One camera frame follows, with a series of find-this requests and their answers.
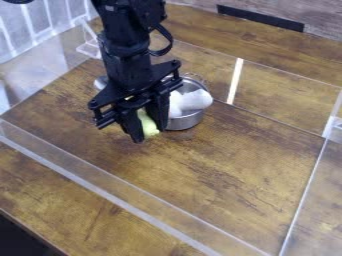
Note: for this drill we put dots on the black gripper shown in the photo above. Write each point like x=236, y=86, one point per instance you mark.
x=139, y=84

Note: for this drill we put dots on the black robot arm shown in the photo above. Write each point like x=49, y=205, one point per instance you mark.
x=129, y=20

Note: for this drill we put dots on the small metal pot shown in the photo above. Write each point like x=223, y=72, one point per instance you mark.
x=189, y=118

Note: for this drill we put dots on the white mushroom toy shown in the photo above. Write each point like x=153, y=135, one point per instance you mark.
x=195, y=100

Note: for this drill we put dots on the black strip on table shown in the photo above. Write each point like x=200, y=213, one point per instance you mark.
x=260, y=18

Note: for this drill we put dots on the clear acrylic barrier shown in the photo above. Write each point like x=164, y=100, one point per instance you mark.
x=314, y=233

